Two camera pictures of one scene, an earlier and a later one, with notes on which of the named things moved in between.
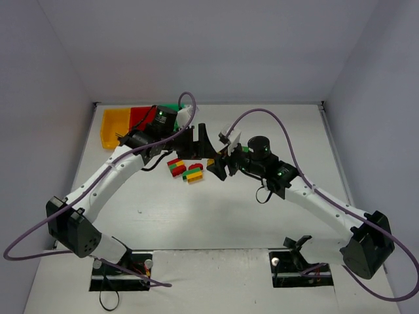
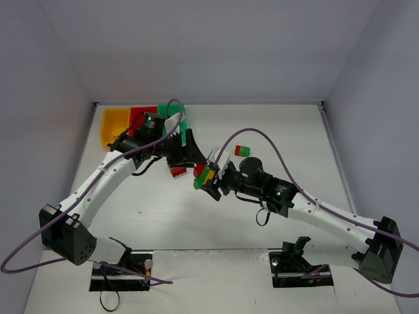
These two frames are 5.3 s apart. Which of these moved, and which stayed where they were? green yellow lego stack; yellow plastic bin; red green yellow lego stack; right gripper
Moved: green yellow lego stack; right gripper
Stayed: red green yellow lego stack; yellow plastic bin
